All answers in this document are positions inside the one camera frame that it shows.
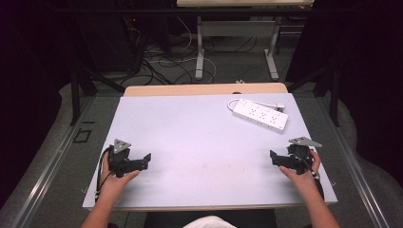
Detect person's dark pants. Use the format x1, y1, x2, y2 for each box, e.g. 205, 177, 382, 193
144, 208, 278, 228

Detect white desk with metal legs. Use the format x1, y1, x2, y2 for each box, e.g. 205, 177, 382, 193
176, 0, 316, 82

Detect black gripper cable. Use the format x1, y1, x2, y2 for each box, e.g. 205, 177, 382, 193
294, 151, 326, 201
95, 146, 116, 202

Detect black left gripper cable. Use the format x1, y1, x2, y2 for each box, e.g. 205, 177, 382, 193
95, 146, 116, 202

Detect person's right hand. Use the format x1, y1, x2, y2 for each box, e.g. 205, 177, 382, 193
278, 149, 322, 198

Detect person's white shirt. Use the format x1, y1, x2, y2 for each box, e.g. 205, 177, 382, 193
182, 215, 238, 228

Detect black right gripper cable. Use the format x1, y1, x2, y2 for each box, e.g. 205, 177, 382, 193
294, 151, 326, 201

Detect white power strip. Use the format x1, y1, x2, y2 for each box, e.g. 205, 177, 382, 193
232, 98, 290, 134

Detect black equipment cabinet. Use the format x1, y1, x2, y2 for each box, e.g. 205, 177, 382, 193
74, 12, 146, 74

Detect tangle of floor cables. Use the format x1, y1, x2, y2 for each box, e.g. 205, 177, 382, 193
122, 15, 264, 86

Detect person's left hand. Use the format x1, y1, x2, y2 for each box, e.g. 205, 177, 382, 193
98, 155, 141, 204

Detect white power strip cable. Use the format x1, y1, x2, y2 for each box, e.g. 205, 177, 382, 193
226, 98, 286, 112

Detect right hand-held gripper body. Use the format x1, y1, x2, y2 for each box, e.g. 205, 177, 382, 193
285, 136, 323, 176

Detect black curtain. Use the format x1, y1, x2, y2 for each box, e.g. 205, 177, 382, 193
284, 0, 403, 188
0, 0, 77, 210

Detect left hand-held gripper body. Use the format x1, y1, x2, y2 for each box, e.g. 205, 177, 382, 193
107, 138, 144, 179

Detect black floor socket cover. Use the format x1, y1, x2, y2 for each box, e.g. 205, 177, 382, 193
72, 128, 93, 144

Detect metal floor rail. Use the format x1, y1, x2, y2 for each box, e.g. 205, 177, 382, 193
315, 94, 393, 228
9, 96, 96, 228

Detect black metal stand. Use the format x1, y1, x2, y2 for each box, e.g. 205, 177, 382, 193
51, 6, 127, 126

